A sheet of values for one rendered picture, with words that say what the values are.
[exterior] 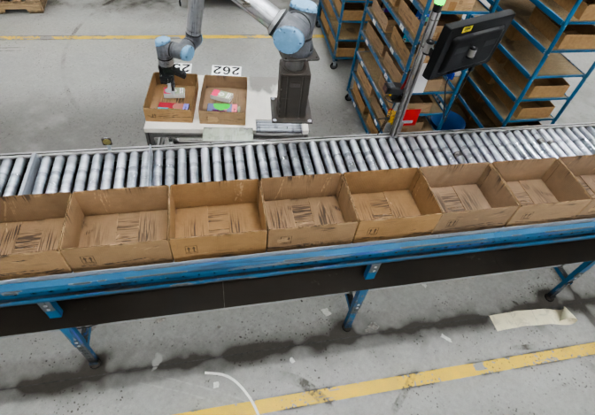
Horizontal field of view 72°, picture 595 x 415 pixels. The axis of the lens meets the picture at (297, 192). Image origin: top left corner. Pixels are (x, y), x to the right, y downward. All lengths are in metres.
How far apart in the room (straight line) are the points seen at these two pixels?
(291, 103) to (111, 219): 1.26
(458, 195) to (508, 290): 1.14
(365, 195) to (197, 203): 0.82
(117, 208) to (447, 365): 2.04
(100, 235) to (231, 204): 0.58
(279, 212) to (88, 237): 0.84
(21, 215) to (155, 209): 0.55
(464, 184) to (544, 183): 0.47
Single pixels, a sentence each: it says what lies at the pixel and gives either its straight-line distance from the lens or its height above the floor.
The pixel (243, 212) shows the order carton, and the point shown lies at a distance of 1.94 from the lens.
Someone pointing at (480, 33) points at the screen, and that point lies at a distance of 2.39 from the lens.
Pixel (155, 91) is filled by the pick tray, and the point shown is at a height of 0.76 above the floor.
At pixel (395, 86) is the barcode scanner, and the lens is 2.53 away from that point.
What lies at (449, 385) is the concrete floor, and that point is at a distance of 2.75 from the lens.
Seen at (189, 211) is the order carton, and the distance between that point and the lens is 1.97.
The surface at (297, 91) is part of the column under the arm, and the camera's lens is 2.54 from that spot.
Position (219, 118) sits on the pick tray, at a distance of 2.58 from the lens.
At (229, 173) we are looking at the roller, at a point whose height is 0.75.
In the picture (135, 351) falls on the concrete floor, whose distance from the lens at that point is 2.66.
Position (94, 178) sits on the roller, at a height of 0.75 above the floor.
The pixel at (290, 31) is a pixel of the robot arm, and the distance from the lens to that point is 2.15.
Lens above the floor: 2.42
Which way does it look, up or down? 49 degrees down
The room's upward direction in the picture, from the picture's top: 8 degrees clockwise
